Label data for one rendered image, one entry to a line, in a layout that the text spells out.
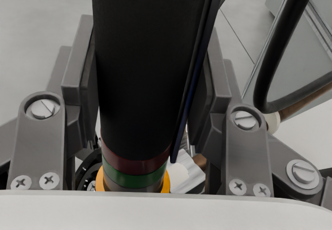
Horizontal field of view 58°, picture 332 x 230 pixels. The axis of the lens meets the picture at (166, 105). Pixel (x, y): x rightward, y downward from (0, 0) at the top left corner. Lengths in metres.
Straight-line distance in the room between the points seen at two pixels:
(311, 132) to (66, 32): 2.42
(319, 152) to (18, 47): 2.41
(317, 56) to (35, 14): 2.40
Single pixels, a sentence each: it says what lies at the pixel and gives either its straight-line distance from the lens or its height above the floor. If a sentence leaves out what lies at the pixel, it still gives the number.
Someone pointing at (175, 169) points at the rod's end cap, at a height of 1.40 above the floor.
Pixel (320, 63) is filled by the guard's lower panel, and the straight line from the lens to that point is 1.32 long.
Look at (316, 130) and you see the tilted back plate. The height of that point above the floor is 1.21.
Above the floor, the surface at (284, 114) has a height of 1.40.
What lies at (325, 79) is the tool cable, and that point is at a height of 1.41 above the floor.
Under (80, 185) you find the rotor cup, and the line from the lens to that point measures 0.43.
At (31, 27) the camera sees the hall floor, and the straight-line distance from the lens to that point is 2.88.
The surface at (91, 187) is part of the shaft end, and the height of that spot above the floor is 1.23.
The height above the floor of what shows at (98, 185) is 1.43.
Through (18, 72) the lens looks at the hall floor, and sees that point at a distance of 2.45.
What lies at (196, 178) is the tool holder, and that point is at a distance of 0.22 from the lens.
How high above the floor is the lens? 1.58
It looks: 48 degrees down
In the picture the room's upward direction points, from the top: 10 degrees clockwise
